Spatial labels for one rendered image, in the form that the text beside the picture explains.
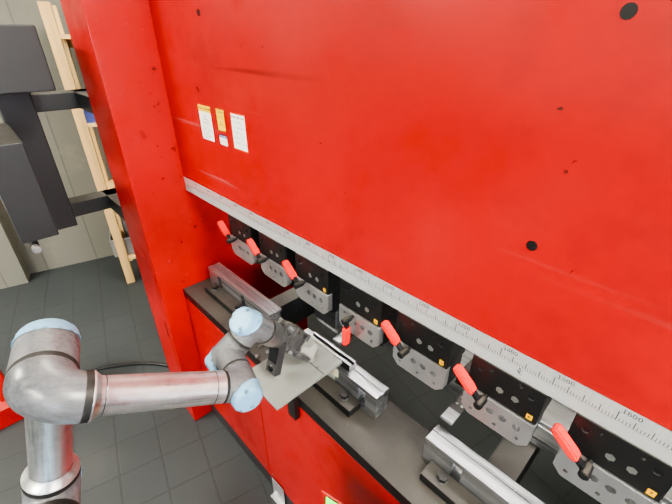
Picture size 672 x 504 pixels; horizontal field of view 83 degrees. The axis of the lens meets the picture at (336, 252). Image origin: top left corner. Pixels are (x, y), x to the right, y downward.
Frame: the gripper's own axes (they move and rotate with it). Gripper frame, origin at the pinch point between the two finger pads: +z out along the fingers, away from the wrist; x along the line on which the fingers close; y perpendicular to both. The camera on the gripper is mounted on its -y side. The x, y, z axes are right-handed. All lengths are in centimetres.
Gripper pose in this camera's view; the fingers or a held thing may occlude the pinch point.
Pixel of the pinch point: (305, 356)
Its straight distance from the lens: 130.3
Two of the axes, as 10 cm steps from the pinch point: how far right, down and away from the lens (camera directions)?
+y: 5.4, -8.3, 1.5
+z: 4.5, 4.4, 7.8
